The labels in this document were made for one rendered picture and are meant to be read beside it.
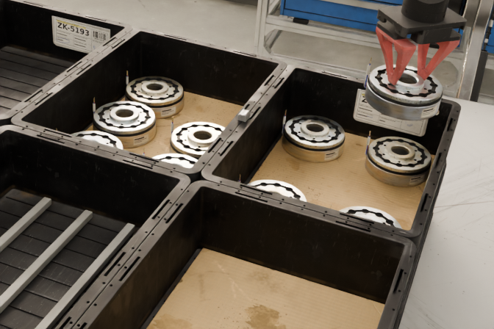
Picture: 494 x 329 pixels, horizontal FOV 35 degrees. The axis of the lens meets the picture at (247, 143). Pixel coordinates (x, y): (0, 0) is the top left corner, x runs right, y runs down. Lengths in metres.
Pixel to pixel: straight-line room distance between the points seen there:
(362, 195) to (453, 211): 0.29
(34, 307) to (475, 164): 0.95
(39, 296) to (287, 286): 0.31
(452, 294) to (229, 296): 0.42
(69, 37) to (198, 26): 2.33
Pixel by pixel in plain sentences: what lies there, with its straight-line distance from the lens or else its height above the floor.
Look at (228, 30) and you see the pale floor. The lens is 3.81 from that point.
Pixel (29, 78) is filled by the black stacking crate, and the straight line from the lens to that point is 1.50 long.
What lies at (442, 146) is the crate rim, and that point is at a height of 0.93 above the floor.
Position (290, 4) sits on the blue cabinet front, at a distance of 3.16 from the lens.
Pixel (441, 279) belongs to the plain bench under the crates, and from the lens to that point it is 1.30.
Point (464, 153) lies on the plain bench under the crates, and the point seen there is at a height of 0.70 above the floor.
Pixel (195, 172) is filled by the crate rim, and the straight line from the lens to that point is 1.04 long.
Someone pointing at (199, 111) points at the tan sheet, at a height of 0.83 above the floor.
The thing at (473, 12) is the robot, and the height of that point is 0.84.
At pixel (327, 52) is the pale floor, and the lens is 3.68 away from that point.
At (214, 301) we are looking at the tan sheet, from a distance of 1.00.
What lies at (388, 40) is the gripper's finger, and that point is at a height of 1.10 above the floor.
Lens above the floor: 1.51
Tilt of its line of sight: 32 degrees down
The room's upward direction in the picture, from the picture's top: 5 degrees clockwise
